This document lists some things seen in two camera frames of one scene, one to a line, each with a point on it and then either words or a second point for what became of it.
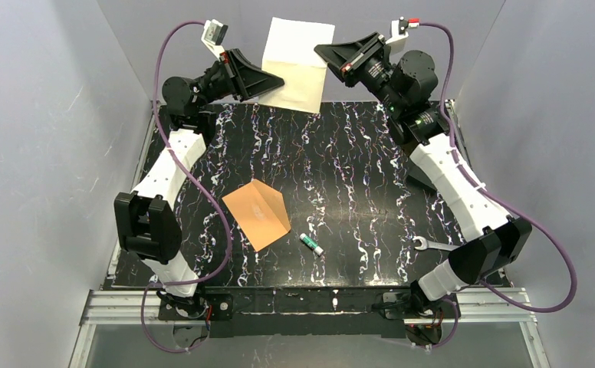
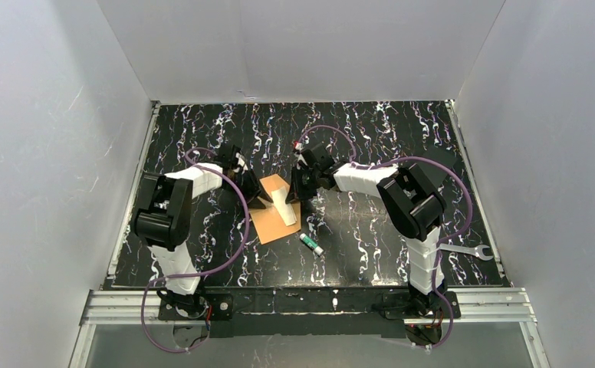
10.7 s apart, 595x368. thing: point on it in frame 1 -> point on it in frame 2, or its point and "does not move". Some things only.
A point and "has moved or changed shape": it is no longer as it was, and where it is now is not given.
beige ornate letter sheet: [290, 57] -> [285, 210]
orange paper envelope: [260, 211] has moved or changed shape
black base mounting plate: [307, 313] does not move
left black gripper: [231, 73] -> [246, 178]
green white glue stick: [311, 244] does not move
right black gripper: [357, 55] -> [304, 175]
